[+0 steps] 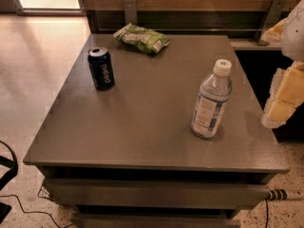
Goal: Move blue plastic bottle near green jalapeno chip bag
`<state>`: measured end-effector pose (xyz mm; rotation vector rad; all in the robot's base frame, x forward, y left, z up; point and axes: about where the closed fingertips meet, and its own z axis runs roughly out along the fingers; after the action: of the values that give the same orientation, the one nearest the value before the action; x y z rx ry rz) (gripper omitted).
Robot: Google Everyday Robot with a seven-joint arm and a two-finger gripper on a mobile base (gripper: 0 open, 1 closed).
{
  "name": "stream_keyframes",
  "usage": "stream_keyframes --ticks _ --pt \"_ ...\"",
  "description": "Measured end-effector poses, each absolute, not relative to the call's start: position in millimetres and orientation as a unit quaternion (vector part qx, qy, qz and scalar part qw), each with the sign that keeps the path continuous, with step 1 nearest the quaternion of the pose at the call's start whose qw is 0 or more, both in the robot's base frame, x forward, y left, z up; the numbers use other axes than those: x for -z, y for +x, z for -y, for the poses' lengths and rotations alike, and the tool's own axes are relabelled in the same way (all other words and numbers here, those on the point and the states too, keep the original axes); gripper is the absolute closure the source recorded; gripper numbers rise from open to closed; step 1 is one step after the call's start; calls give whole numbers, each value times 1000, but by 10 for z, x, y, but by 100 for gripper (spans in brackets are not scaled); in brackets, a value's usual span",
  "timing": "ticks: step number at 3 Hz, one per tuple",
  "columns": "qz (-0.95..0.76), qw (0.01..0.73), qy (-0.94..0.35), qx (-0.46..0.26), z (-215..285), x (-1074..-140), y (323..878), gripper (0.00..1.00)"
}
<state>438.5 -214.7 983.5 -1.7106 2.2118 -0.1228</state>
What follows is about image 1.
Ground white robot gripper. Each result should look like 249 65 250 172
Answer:
261 0 304 128

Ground clear plastic water bottle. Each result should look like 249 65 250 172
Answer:
191 59 232 139

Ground green jalapeno chip bag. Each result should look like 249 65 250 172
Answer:
113 23 171 54

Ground blue Pepsi soda can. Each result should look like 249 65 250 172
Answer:
87 47 115 91

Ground grey drawer cabinet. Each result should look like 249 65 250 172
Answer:
25 34 288 220

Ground upper grey drawer front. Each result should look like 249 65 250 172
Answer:
45 179 268 210

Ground grey drawer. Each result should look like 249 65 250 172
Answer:
45 179 268 210
69 213 240 228

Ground lower grey drawer front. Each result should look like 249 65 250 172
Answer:
69 213 240 228

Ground black chair base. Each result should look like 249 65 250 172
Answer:
0 141 18 224

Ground right metal wall bracket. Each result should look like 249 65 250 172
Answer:
255 0 287 46

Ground metal wall bracket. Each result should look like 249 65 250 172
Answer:
255 0 287 46
123 0 138 25

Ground left metal wall bracket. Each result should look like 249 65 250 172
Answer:
123 0 138 25

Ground black cable on floor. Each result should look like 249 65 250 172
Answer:
0 193 75 228

